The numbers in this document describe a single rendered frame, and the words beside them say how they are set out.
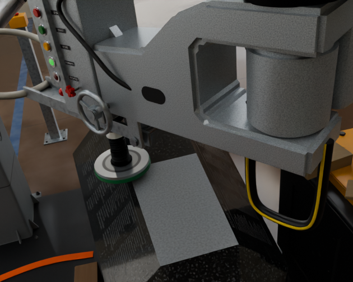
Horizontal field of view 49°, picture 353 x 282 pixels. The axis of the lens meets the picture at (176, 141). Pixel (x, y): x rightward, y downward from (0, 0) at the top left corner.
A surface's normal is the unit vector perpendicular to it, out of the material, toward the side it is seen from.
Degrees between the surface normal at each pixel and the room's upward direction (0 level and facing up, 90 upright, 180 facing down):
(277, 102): 90
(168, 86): 90
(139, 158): 0
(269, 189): 0
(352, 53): 90
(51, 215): 0
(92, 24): 90
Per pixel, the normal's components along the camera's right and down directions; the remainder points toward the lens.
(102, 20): 0.78, 0.26
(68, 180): -0.11, -0.84
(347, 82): 0.29, 0.49
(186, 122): -0.62, 0.48
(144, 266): -0.75, -0.42
